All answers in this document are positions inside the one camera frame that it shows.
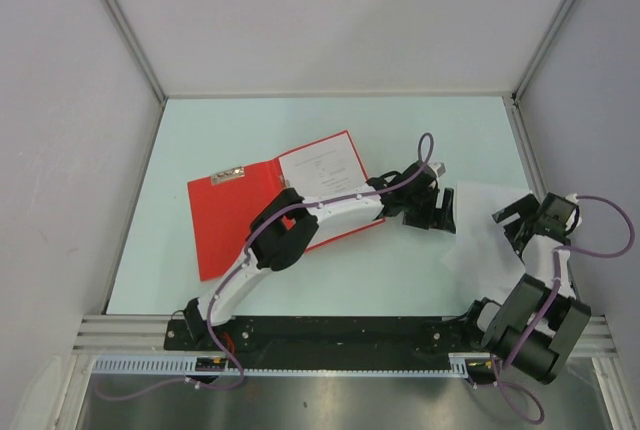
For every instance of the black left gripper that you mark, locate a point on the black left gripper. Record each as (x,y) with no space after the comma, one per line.
(442,216)

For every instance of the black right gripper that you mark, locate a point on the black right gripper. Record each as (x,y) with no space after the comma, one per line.
(525,208)

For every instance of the red file folder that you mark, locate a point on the red file folder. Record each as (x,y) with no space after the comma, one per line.
(221,214)

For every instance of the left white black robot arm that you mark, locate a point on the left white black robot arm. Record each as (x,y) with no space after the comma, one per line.
(252,242)

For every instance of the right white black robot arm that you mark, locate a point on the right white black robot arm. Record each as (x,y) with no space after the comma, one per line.
(536,327)

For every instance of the metal folder clip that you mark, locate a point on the metal folder clip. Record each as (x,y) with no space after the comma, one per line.
(227,175)

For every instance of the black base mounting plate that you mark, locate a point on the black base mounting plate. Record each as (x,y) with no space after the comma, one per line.
(249,333)

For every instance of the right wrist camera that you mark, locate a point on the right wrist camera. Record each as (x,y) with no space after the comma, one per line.
(575,218)

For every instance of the white slotted cable duct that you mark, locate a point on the white slotted cable duct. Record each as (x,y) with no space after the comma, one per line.
(455,365)

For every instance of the aluminium frame rail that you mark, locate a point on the aluminium frame rail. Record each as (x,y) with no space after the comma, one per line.
(144,334)

